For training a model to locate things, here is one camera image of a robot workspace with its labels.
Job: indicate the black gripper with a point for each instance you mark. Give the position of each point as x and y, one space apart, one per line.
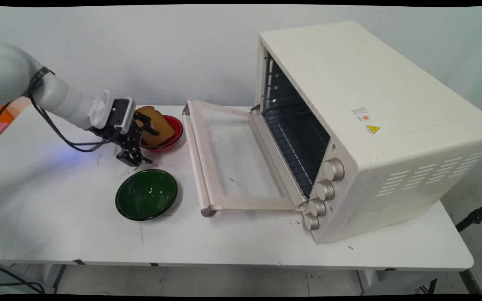
121 137

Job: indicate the green glass bowl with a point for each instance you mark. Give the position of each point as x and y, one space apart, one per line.
146 195

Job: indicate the cream toaster oven body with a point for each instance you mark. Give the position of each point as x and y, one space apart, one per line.
370 104

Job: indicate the yellow warning sticker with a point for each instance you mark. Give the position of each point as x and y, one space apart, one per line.
373 129

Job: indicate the grey table leg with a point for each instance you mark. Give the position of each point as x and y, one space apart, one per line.
53 278

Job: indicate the orange pink object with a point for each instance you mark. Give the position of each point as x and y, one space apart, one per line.
0 121

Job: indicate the red bowl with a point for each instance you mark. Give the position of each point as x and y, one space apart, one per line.
174 129

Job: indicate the silver oven knob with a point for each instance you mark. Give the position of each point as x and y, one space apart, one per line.
325 190
311 222
334 169
317 207

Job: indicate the white label sticker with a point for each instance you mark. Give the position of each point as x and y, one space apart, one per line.
361 114

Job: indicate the cream glass oven door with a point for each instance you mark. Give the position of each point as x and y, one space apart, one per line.
232 154

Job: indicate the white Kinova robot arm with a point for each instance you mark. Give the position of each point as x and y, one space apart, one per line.
27 81

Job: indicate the black tripod stand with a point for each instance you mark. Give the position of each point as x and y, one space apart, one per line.
477 216

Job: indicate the brown toast slice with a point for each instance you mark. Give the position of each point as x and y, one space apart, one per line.
161 125

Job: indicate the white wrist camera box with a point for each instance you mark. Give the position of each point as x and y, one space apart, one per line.
117 110

